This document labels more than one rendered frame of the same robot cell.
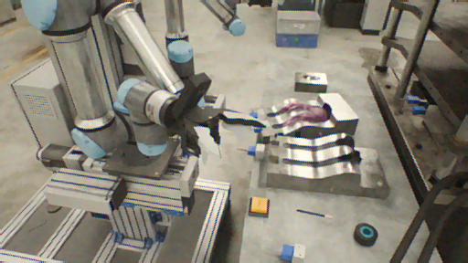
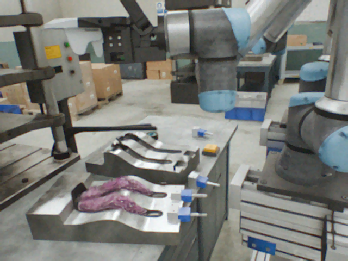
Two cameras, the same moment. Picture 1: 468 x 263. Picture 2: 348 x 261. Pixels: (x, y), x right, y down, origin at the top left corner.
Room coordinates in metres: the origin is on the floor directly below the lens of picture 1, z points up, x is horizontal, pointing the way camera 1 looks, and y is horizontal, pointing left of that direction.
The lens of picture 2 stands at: (2.13, 0.09, 1.45)
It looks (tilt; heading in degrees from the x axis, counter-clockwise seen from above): 21 degrees down; 197
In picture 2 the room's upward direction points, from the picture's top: 4 degrees counter-clockwise
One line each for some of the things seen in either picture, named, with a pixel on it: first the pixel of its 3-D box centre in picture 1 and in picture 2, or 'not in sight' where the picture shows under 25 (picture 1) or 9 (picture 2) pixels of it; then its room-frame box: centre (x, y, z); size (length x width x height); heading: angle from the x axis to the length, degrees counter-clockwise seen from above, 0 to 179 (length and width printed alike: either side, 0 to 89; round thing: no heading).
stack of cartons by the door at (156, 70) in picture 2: not in sight; (161, 64); (-5.41, -2.44, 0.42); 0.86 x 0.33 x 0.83; 82
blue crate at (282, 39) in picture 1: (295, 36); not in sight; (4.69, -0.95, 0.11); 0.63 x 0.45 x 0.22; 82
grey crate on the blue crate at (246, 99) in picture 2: not in sight; (246, 99); (-2.15, 0.02, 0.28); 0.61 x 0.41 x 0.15; 82
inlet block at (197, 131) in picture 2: (284, 251); (203, 132); (0.63, -0.18, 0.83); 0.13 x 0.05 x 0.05; 73
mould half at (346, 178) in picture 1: (324, 161); (142, 155); (1.05, -0.41, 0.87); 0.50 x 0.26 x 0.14; 82
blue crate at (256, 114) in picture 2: not in sight; (245, 110); (-2.15, 0.02, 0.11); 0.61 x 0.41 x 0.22; 82
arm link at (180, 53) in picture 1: (181, 57); (312, 117); (1.40, 0.25, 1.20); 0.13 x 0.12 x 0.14; 14
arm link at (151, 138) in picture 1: (154, 129); (276, 43); (0.66, 0.20, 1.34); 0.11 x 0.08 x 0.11; 143
